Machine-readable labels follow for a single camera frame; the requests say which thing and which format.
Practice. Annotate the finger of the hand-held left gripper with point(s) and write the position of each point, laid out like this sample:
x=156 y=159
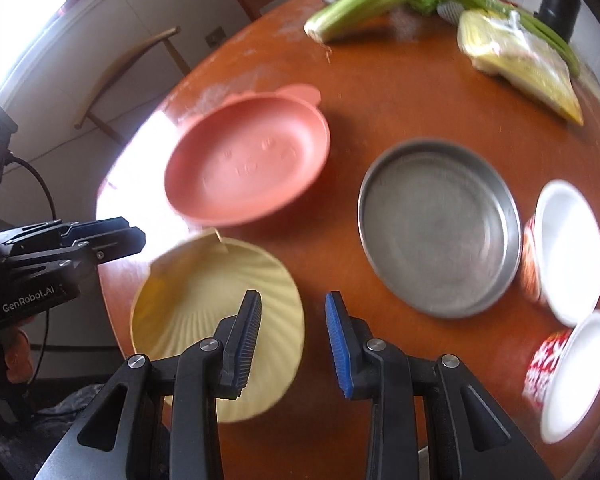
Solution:
x=100 y=224
x=122 y=242

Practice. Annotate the black thermos bottle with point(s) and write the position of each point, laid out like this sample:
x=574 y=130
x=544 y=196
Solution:
x=560 y=0

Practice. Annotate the person's left hand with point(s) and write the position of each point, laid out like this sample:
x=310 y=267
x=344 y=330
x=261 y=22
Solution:
x=17 y=355

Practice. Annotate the white bowl red pattern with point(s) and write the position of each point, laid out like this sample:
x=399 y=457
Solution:
x=575 y=375
x=570 y=250

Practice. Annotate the window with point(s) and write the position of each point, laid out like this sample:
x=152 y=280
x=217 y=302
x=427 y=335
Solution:
x=25 y=15

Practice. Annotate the green celery bunch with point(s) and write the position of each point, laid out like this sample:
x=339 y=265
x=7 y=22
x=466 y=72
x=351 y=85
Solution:
x=545 y=30
x=360 y=5

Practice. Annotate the bagged yellow corn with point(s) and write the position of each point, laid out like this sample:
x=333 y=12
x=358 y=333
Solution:
x=520 y=70

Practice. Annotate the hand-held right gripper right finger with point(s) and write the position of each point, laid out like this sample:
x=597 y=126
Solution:
x=338 y=347

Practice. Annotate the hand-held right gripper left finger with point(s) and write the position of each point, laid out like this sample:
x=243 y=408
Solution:
x=244 y=347

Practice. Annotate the yellow shell-shaped plate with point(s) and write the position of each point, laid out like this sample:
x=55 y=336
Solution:
x=195 y=300

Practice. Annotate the wall socket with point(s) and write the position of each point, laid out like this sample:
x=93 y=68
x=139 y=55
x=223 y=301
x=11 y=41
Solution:
x=215 y=36

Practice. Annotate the pink plate with ears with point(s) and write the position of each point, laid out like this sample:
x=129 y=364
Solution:
x=245 y=160

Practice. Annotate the stainless steel plate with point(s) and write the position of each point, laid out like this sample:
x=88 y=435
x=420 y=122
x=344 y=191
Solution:
x=437 y=230

